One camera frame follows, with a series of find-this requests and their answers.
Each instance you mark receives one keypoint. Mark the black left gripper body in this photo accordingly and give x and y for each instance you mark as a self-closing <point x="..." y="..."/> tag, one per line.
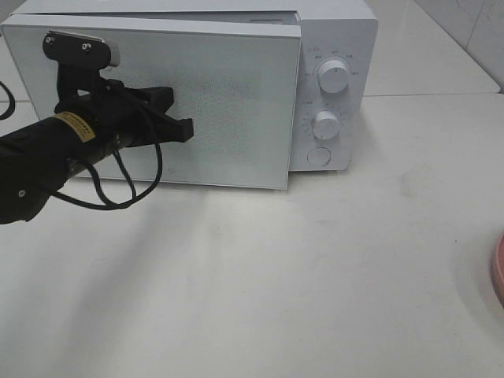
<point x="106" y="105"/>

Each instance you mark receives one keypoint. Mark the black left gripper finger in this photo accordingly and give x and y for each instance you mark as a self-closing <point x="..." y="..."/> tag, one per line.
<point x="156" y="102"/>
<point x="79" y="50"/>

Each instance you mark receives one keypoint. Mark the white round door button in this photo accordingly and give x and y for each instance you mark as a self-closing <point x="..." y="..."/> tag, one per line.
<point x="319" y="156"/>

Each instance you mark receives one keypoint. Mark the pink round plate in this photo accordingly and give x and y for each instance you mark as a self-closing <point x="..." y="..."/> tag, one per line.
<point x="497" y="277"/>

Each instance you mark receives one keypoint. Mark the white microwave door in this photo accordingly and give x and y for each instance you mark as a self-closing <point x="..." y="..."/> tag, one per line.
<point x="235" y="80"/>

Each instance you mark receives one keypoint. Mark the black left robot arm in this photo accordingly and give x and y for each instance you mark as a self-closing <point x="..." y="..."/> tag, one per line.
<point x="56" y="157"/>

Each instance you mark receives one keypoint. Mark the white microwave oven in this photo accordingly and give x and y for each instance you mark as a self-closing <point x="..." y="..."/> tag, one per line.
<point x="345" y="29"/>

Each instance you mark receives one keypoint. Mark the white lower timer knob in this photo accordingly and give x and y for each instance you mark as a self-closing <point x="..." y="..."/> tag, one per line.
<point x="326" y="125"/>

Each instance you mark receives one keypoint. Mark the white upper power knob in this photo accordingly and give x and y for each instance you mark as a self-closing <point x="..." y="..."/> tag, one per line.
<point x="333" y="75"/>

